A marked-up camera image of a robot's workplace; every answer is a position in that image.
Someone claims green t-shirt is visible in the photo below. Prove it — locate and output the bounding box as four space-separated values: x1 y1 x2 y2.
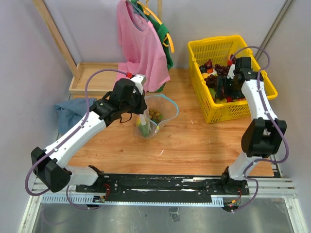
131 0 174 93

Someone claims clear zip top bag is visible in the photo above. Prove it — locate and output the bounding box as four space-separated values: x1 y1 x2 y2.
134 94 179 138

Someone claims dark purple grape bunch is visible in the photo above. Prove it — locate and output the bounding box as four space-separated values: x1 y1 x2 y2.
214 64 230 76

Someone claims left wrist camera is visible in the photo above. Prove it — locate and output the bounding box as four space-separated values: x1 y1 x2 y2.
125 72 146 95

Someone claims wooden rack frame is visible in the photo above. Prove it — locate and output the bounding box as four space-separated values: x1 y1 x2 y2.
33 0 163 82

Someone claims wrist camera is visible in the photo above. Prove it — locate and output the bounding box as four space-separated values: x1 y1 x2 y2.
125 72 146 95
227 61 235 79

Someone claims brown sweet potato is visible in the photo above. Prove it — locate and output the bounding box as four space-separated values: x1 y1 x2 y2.
228 54 236 63

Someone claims yellow plastic basket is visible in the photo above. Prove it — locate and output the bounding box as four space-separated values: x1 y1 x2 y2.
188 35 277 123

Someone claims dark red fig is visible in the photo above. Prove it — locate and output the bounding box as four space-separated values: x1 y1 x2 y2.
204 59 213 69

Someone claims pink t-shirt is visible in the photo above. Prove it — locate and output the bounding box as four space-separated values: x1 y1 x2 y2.
117 0 170 92

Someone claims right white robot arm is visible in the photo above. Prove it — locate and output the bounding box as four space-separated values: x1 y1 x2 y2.
220 57 287 194

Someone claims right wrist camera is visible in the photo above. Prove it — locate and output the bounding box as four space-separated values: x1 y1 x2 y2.
227 61 235 79

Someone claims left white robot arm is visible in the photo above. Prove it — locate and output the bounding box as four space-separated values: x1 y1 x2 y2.
31 74 147 193

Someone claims blue cloth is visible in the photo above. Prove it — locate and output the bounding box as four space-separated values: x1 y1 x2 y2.
54 98 86 135

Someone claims green yellow mango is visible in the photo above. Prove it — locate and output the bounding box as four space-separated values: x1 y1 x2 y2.
136 115 149 138

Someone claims green longan bunch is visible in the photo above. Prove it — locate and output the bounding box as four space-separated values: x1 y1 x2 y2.
149 108 163 124

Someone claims wooden tray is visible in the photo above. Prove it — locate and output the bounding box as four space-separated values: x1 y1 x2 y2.
69 63 118 96

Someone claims yellow clothes hanger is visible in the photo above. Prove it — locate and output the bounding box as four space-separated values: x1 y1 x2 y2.
137 0 175 53

